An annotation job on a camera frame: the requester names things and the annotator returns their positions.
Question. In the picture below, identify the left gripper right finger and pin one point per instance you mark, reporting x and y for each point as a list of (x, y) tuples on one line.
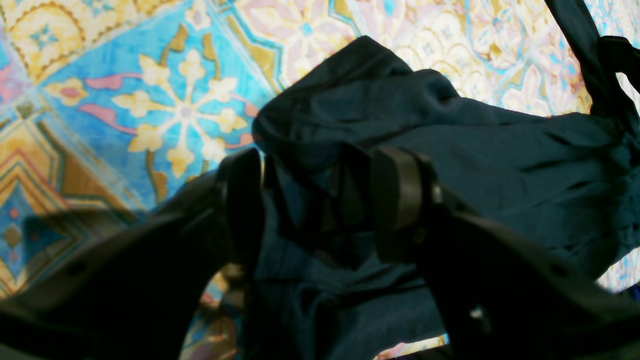
[(500, 296)]

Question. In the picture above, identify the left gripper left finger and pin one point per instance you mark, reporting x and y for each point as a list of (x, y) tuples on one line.
[(132, 296)]

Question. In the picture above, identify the black t-shirt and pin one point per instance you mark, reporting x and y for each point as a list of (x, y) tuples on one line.
[(569, 183)]

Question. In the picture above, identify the patterned colourful tablecloth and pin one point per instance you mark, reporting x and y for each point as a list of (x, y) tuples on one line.
[(109, 107)]

